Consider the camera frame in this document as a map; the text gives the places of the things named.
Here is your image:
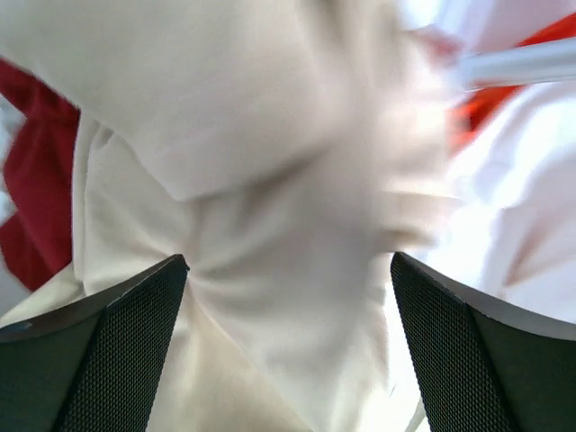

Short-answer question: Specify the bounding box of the beige t shirt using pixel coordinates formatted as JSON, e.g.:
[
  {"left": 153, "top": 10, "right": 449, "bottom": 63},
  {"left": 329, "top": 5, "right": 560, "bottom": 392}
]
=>
[{"left": 1, "top": 1, "right": 446, "bottom": 431}]

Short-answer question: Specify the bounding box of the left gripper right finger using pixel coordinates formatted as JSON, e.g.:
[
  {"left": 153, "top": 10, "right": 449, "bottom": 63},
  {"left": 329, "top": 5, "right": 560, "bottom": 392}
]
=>
[{"left": 391, "top": 253, "right": 575, "bottom": 432}]

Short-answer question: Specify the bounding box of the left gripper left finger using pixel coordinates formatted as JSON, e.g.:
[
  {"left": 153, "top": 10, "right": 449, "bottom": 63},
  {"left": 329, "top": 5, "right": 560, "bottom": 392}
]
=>
[{"left": 1, "top": 255, "right": 189, "bottom": 432}]

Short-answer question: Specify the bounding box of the white t shirt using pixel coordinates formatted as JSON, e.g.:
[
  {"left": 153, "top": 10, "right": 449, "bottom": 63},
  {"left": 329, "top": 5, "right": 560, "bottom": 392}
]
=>
[{"left": 402, "top": 1, "right": 575, "bottom": 322}]

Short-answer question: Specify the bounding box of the metal clothes rack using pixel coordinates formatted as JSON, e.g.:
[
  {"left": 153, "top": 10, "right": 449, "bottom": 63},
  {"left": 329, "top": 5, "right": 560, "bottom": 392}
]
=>
[{"left": 455, "top": 37, "right": 575, "bottom": 90}]

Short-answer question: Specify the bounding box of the orange t shirt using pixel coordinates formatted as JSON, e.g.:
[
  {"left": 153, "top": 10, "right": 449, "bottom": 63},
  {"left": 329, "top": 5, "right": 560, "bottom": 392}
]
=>
[{"left": 450, "top": 13, "right": 575, "bottom": 155}]

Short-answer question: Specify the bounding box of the dark red t shirt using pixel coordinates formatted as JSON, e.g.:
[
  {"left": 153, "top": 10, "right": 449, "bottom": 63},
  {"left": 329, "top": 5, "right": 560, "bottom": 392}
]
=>
[{"left": 1, "top": 62, "right": 79, "bottom": 291}]

